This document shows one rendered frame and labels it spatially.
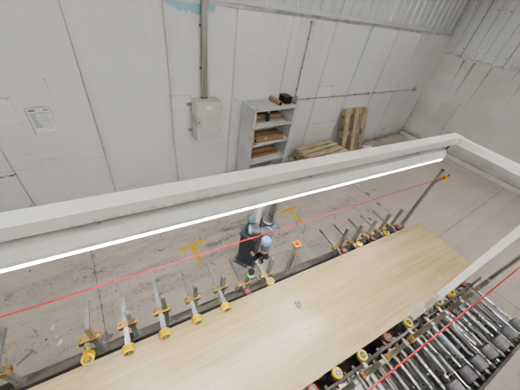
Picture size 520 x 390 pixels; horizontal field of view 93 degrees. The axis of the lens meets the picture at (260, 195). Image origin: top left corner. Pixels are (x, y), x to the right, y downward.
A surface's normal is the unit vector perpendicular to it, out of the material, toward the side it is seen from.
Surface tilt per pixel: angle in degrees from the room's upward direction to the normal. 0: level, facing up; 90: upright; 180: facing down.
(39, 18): 90
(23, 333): 0
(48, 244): 61
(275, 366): 0
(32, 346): 0
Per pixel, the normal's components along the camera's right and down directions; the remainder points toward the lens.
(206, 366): 0.14, -0.76
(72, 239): 0.47, 0.18
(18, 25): 0.54, 0.60
